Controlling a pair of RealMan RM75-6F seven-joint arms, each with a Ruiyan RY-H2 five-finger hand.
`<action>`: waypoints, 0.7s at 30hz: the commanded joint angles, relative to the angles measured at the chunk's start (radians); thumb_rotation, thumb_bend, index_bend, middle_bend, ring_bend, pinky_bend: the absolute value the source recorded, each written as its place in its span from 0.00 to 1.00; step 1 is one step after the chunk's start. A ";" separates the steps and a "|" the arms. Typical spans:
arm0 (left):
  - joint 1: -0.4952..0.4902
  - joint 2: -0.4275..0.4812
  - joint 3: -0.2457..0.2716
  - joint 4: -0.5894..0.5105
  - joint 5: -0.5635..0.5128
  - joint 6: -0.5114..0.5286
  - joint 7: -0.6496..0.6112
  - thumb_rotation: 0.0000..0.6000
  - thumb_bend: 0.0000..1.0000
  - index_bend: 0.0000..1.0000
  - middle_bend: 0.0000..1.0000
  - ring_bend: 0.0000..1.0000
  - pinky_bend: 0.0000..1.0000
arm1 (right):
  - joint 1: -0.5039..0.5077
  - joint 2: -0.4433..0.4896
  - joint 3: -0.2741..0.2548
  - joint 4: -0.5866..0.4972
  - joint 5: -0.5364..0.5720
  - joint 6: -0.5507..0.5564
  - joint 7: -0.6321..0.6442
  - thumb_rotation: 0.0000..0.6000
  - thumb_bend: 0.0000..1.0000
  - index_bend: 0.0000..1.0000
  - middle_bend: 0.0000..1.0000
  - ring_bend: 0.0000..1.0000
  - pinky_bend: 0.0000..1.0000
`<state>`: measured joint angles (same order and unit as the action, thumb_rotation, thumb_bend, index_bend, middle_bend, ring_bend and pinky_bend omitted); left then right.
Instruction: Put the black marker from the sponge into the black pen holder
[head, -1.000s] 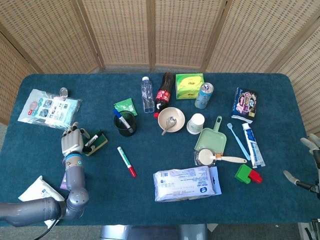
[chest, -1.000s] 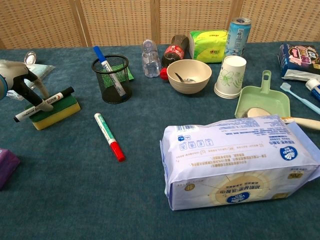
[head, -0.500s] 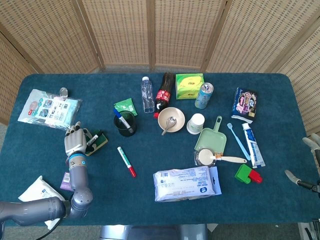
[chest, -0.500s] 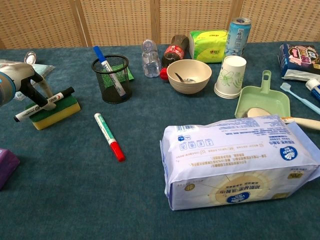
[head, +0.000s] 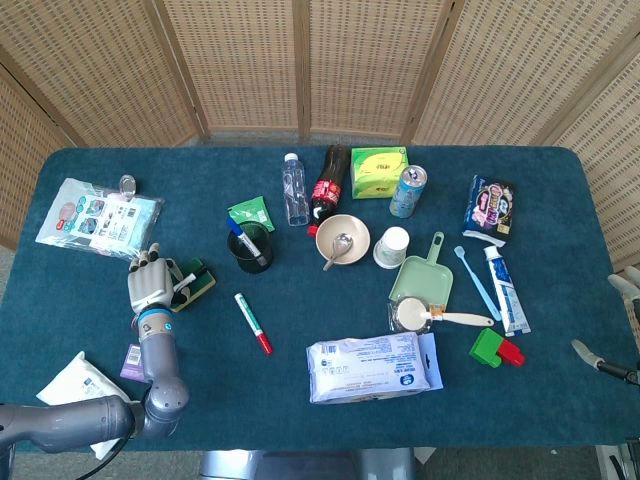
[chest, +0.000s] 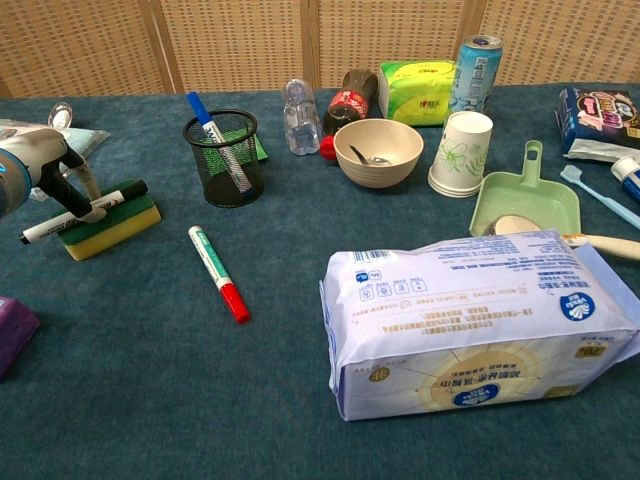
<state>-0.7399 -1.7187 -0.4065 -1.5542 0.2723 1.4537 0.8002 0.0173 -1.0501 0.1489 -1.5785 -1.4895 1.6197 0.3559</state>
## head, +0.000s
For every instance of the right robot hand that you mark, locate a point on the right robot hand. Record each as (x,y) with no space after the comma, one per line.
(627,282)

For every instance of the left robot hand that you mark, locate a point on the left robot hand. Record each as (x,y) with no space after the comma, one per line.
(149,282)

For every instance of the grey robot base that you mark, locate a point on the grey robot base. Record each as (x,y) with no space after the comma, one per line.
(300,465)

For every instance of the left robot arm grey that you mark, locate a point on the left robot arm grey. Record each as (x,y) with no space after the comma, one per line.
(160,360)

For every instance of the blue whiteboard marker pen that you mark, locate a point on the blue whiteboard marker pen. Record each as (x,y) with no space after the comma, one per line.
(240,235)

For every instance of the red green marker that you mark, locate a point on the red green marker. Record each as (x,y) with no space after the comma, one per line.
(252,322)

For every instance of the green yellow sponge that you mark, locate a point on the green yellow sponge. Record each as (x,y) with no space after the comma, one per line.
(202,286)

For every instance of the purple box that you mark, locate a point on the purple box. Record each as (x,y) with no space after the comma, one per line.
(132,362)

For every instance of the clear plastic packaged goods bag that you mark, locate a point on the clear plastic packaged goods bag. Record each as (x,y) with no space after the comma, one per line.
(95,220)

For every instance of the clear oval adhesive hook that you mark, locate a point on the clear oval adhesive hook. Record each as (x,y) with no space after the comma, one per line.
(127,185)

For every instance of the white blue toothpaste tube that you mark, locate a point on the white blue toothpaste tube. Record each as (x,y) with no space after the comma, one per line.
(505,285)

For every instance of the small white wipes pack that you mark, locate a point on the small white wipes pack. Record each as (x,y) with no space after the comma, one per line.
(75,382)

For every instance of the green sachet packet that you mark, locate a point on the green sachet packet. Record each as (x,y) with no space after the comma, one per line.
(252,210)

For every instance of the red toy block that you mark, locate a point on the red toy block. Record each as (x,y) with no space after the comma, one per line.
(514,354)

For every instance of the light blue toothbrush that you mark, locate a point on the light blue toothbrush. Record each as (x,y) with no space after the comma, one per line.
(477,282)

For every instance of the teal table cloth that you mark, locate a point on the teal table cloth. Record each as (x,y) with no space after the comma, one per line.
(300,300)

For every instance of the green toy block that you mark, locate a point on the green toy block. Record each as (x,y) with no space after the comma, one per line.
(484,347)

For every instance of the dark blue sanitary pad pack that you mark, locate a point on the dark blue sanitary pad pack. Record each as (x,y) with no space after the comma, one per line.
(487,210)

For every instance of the clear plastic water bottle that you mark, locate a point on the clear plastic water bottle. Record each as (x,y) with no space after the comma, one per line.
(295,192)

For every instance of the metal spoon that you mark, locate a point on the metal spoon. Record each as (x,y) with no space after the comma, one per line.
(342,243)

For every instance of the cola bottle red label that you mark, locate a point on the cola bottle red label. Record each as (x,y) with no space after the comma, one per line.
(327,192)

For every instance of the light green dustpan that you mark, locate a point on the light green dustpan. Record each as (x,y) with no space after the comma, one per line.
(425,277)

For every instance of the beige bowl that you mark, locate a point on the beige bowl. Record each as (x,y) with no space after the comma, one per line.
(357,240)

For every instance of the large white wet wipes pack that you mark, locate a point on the large white wet wipes pack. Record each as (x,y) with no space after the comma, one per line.
(365,370)

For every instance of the light blue drink can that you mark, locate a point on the light blue drink can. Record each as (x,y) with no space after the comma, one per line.
(407,195)

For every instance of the white paper cup stack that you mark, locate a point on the white paper cup stack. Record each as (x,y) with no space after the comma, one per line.
(391,247)

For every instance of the woven wooden folding screen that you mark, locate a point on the woven wooden folding screen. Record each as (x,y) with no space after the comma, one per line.
(250,65)

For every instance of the green tissue pack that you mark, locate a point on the green tissue pack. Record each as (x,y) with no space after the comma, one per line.
(377,172)

